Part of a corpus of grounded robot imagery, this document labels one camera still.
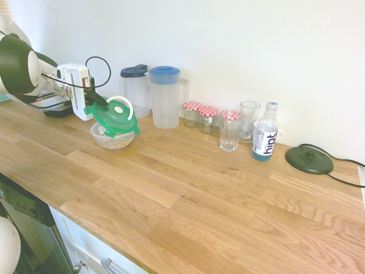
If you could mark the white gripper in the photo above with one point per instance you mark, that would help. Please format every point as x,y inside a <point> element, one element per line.
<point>77,94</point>

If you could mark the green round container lid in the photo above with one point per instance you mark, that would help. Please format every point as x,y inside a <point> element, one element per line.
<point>117,117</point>

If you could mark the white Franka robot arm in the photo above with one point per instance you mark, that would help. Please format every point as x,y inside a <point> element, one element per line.
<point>14,65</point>

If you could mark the clear jug dark grey lid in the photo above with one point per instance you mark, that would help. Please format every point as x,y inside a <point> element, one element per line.
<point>134,94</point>

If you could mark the clear pitcher blue lid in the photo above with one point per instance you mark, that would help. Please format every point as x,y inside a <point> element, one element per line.
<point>165,100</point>

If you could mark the glass jar red checkered lid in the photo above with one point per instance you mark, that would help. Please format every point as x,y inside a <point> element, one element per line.
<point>191,112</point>
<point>207,120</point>
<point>230,114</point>

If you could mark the clear plastic cereal bowl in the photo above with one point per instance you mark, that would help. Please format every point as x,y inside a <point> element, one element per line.
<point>98,140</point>

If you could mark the cereal rings heap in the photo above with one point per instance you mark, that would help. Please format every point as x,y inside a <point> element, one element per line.
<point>117,144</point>

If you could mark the ribbed glass tumbler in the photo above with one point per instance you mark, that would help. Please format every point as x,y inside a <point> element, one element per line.
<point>229,137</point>

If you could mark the stainless steel dishwasher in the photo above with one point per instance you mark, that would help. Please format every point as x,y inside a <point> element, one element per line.
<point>37,228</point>

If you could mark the white kitchen cabinet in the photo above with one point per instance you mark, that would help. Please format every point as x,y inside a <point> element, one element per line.
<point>85,245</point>

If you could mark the tall plain drinking glass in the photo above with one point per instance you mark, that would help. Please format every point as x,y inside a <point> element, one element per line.
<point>250,114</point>

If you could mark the white mug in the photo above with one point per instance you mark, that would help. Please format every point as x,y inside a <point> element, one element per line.
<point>255,127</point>

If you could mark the clear hint water bottle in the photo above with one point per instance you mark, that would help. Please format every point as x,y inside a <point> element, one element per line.
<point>265,137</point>

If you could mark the dark round kettle base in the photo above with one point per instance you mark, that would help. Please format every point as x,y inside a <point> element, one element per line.
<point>309,160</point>

